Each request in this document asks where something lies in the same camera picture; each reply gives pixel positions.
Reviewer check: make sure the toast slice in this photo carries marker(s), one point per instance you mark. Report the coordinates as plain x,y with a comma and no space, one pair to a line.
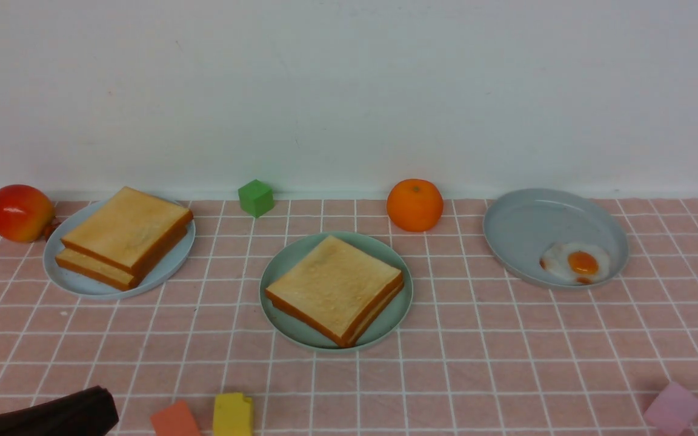
335,284
379,309
101,272
131,228

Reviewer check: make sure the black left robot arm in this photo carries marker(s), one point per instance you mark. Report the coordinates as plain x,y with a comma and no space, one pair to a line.
90,411

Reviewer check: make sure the orange mandarin fruit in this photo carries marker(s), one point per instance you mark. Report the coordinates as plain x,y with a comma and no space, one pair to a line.
415,205

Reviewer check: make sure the green foam cube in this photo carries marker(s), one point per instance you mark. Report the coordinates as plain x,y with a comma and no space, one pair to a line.
256,198

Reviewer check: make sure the green round plate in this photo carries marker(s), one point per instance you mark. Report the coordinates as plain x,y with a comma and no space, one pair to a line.
285,260

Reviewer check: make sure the grey-blue egg plate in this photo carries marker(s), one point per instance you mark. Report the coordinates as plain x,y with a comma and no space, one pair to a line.
522,224

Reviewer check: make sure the pink checkered tablecloth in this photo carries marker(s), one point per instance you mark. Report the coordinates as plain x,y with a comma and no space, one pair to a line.
480,352

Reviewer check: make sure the yellow foam block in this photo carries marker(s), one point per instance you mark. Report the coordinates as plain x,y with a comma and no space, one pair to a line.
233,415

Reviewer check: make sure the lower fried egg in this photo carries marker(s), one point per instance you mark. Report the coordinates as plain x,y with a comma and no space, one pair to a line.
576,262

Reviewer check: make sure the orange foam block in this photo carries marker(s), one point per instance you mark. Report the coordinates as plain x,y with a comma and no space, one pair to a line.
177,419

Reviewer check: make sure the light blue bread plate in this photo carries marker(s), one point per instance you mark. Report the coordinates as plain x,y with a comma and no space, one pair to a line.
90,289

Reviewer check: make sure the red yellow apple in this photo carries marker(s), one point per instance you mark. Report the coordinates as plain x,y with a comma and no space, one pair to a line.
26,214

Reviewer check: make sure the pink foam cube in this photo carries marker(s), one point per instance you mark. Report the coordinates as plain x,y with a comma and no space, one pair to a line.
673,410

